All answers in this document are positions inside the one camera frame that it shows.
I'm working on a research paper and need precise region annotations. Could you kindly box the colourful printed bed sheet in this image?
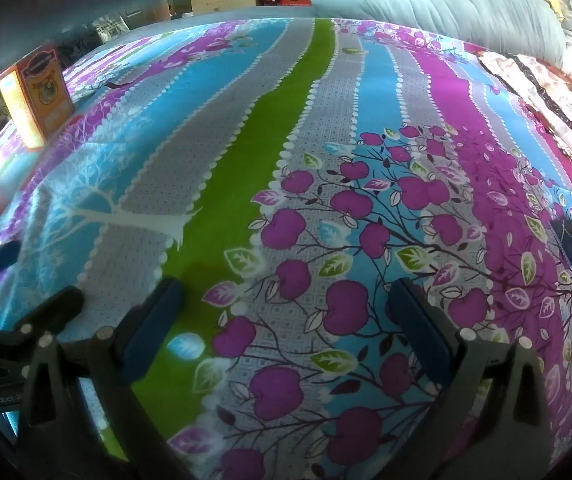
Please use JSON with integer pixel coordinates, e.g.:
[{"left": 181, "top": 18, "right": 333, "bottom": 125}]
[{"left": 0, "top": 17, "right": 572, "bottom": 480}]

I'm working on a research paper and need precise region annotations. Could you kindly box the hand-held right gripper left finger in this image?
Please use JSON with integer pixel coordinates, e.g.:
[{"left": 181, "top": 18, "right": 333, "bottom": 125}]
[{"left": 16, "top": 277, "right": 201, "bottom": 480}]

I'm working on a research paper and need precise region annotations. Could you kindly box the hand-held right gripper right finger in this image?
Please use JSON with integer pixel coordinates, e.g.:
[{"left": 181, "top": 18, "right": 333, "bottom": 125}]
[{"left": 361, "top": 276, "right": 556, "bottom": 480}]

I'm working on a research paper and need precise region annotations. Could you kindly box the light blue duvet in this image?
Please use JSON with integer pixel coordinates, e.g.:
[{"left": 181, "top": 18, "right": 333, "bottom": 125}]
[{"left": 308, "top": 0, "right": 572, "bottom": 78}]

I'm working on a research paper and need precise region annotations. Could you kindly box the floral blanket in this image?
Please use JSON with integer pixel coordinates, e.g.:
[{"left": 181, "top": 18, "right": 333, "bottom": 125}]
[{"left": 478, "top": 50, "right": 572, "bottom": 211}]

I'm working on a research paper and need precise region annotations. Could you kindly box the orange printed carton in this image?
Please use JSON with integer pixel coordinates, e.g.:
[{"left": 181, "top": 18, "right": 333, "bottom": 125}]
[{"left": 0, "top": 44, "right": 76, "bottom": 150}]

